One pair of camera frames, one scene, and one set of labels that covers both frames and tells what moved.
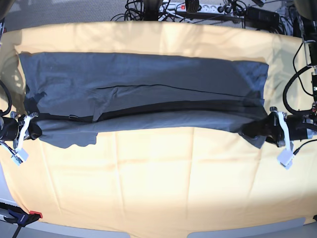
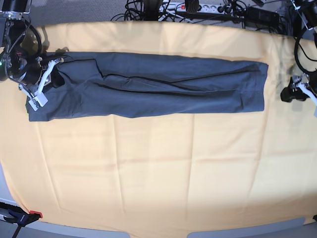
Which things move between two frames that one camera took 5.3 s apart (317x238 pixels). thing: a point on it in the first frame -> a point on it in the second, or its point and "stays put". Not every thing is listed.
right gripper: [281, 129] -> [308, 83]
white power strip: [206, 8] stays put
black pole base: [151, 9] stays put
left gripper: [14, 128] -> [40, 73]
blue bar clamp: [18, 216] stays put
